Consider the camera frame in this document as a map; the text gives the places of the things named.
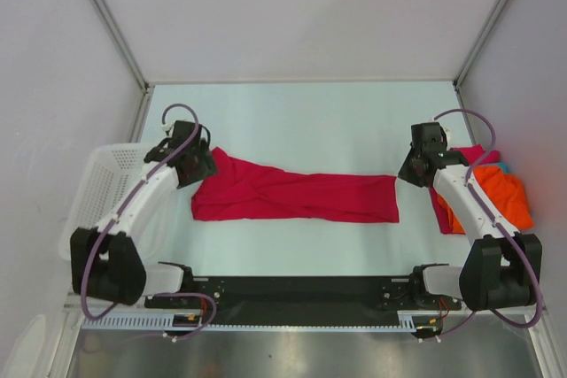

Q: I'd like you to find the folded teal t shirt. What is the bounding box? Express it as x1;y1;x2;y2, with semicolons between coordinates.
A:
495;162;510;174

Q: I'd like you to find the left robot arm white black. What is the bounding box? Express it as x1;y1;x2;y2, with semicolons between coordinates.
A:
70;120;217;307

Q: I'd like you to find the folded orange t shirt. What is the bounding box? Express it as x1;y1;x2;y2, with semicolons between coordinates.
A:
439;165;533;231

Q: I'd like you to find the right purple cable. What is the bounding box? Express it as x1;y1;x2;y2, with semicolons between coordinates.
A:
418;107;546;343

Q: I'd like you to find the white perforated plastic basket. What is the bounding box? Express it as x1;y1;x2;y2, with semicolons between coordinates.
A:
58;143;175;265

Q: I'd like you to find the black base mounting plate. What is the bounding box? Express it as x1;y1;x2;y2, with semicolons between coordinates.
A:
144;274;462;327

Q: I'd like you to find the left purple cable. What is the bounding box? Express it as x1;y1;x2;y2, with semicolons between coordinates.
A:
82;103;218;344

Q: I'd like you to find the purple cable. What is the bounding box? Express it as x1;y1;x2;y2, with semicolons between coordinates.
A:
82;103;218;344
418;107;546;343

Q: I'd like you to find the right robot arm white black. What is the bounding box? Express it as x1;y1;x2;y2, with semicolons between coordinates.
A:
398;121;544;312

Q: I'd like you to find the folded magenta t shirt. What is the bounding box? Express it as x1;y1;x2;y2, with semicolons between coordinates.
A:
429;144;501;235

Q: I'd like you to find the white slotted cable duct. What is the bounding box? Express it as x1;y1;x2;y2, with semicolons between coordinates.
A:
82;312;416;333

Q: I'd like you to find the aluminium extrusion rail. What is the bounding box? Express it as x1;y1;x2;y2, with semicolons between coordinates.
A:
64;276;548;316

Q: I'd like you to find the crimson red t shirt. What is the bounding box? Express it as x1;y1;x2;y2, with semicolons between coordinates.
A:
191;148;400;224

